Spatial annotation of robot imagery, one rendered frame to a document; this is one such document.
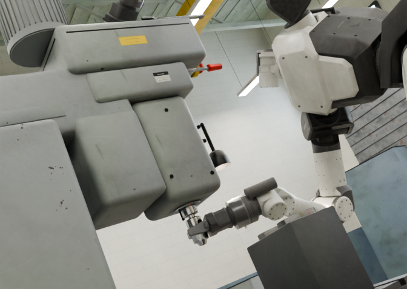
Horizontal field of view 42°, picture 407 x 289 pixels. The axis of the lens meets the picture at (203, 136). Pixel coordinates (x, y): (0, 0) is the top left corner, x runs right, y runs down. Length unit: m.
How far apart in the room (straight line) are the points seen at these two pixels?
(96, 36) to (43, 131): 0.42
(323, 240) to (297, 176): 9.71
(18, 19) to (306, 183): 9.60
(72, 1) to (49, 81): 7.54
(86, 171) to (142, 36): 0.47
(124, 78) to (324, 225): 0.73
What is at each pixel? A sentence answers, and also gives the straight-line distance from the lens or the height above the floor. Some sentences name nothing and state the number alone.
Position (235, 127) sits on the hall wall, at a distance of 10.51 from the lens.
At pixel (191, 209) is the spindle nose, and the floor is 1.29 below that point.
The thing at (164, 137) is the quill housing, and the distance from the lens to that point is 1.52.
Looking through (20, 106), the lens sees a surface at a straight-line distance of 1.42.
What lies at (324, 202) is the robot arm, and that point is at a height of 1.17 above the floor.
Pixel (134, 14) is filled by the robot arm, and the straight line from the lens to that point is 1.77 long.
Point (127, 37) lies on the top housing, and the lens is 1.62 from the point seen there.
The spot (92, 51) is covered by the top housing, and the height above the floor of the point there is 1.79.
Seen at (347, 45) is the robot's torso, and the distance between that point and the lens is 1.49.
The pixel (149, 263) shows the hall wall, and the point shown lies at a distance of 8.68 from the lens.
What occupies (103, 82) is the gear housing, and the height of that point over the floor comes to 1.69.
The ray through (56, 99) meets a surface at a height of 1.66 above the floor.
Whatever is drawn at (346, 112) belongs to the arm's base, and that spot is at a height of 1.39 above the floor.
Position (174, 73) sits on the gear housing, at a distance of 1.62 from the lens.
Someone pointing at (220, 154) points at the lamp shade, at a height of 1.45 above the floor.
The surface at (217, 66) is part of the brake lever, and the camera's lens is 1.73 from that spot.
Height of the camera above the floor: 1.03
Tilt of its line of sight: 16 degrees up
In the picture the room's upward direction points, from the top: 24 degrees counter-clockwise
